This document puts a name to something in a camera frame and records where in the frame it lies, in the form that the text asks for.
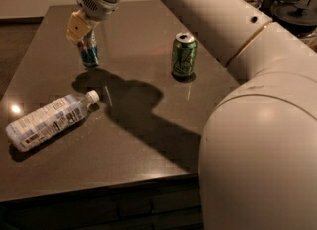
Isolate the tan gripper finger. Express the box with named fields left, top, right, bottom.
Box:
left=66, top=10, right=92, bottom=44

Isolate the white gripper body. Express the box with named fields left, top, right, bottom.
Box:
left=76, top=0, right=118, bottom=21

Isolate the blue silver redbull can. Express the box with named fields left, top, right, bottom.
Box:
left=77, top=30, right=99, bottom=68

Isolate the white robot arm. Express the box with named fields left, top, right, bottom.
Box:
left=67, top=0, right=317, bottom=230

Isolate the green soda can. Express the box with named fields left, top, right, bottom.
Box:
left=172, top=32, right=198, bottom=78

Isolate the clear plastic water bottle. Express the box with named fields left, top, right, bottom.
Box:
left=6, top=90, right=99, bottom=152

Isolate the dark round appliance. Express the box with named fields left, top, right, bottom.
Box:
left=270, top=0, right=317, bottom=35

